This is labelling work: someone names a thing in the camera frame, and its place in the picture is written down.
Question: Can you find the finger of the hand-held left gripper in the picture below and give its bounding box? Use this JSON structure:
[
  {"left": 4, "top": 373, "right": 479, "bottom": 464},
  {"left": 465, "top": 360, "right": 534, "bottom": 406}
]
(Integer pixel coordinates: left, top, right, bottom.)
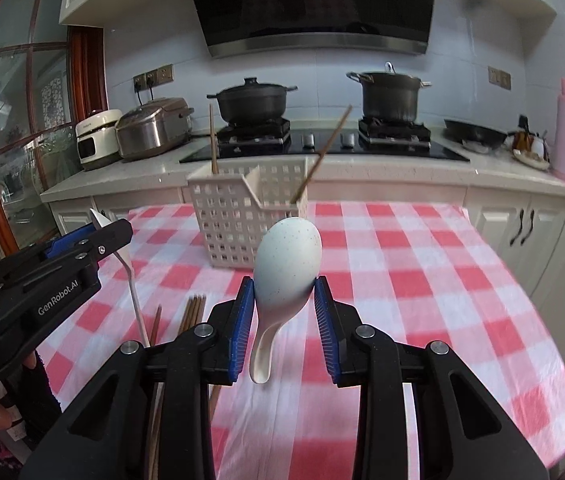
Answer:
[
  {"left": 0, "top": 225, "right": 97, "bottom": 281},
  {"left": 0, "top": 219, "right": 134, "bottom": 293}
]

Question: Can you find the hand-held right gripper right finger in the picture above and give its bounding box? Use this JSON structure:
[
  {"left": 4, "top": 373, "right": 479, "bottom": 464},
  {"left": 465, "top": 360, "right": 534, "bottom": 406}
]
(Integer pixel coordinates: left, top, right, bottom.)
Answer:
[{"left": 313, "top": 275, "right": 553, "bottom": 480}]

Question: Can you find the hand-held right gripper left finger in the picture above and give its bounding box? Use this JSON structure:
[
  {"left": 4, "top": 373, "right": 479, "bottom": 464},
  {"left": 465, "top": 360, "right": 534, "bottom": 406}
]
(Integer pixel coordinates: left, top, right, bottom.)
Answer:
[{"left": 18, "top": 276, "right": 256, "bottom": 480}]

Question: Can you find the wooden chopstick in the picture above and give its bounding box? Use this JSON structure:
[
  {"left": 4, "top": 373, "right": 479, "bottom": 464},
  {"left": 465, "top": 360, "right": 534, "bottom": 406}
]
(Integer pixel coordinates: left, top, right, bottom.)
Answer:
[
  {"left": 293, "top": 105, "right": 353, "bottom": 202},
  {"left": 151, "top": 296, "right": 198, "bottom": 480},
  {"left": 182, "top": 296, "right": 202, "bottom": 333},
  {"left": 187, "top": 296, "right": 207, "bottom": 332},
  {"left": 148, "top": 296, "right": 194, "bottom": 480},
  {"left": 208, "top": 104, "right": 219, "bottom": 175}
]

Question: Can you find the white long-handled spoon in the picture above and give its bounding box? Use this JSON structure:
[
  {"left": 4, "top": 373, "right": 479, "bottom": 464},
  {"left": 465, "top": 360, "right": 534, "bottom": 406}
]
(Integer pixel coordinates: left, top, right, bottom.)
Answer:
[{"left": 89, "top": 207, "right": 152, "bottom": 350}]

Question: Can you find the speckled pale blue ceramic spoon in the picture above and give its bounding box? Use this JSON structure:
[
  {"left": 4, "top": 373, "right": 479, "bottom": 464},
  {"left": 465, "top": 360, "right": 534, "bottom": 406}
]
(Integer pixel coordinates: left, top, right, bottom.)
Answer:
[{"left": 249, "top": 216, "right": 323, "bottom": 385}]

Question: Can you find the white perforated utensil basket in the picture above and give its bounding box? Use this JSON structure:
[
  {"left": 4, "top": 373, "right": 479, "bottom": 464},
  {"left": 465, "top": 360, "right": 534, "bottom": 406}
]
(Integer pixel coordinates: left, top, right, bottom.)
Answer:
[{"left": 186, "top": 157, "right": 311, "bottom": 268}]

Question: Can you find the red white checkered tablecloth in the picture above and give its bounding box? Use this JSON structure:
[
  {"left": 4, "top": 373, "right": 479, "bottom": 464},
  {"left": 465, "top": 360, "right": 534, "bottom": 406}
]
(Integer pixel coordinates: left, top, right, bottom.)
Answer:
[{"left": 37, "top": 201, "right": 565, "bottom": 480}]

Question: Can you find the cream small cooker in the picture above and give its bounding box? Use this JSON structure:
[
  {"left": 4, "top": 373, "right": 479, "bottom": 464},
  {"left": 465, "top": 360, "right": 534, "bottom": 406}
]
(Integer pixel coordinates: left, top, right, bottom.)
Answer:
[{"left": 75, "top": 108, "right": 124, "bottom": 171}]

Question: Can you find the silver rice cooker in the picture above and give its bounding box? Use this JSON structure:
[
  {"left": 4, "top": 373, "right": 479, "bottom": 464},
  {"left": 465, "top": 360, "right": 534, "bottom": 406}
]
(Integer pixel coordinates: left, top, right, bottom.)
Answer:
[{"left": 115, "top": 97, "right": 196, "bottom": 161}]

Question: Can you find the red wooden glass door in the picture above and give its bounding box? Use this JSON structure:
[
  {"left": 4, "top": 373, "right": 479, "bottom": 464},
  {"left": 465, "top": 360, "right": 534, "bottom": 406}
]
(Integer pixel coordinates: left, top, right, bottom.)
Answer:
[{"left": 0, "top": 0, "right": 108, "bottom": 261}]

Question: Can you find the black glass gas cooktop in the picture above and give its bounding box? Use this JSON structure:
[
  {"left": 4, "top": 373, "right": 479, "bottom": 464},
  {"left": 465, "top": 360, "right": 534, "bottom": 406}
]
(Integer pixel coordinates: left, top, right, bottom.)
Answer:
[{"left": 178, "top": 117, "right": 471, "bottom": 163}]

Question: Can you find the black casserole pot with lid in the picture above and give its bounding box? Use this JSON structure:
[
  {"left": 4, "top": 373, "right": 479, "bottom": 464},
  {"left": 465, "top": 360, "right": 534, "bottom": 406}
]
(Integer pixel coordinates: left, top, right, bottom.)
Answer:
[{"left": 206, "top": 77, "right": 298, "bottom": 125}]

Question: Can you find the speckled stone countertop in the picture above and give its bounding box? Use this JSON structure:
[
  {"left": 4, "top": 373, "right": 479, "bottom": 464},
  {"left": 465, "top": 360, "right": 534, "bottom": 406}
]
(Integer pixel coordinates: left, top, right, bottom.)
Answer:
[{"left": 40, "top": 152, "right": 565, "bottom": 206}]

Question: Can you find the tall grey stockpot with lid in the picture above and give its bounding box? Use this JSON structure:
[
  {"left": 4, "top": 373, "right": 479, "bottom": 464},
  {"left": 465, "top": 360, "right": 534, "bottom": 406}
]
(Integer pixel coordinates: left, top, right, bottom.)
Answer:
[{"left": 346, "top": 62, "right": 432, "bottom": 123}]

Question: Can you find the black frying pan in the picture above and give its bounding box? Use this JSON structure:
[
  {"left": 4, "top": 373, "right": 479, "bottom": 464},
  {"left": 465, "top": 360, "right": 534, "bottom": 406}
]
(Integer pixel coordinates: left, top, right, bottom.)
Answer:
[{"left": 443, "top": 118, "right": 508, "bottom": 145}]

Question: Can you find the small white dish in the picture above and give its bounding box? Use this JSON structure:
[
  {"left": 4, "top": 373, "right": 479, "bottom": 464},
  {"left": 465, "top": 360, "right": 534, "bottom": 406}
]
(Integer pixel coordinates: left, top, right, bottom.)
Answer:
[{"left": 513, "top": 152, "right": 551, "bottom": 171}]

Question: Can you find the black range hood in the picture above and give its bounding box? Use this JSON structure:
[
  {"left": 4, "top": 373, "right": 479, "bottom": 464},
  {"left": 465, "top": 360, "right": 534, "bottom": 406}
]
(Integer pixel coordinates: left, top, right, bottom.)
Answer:
[{"left": 182, "top": 0, "right": 437, "bottom": 59}]

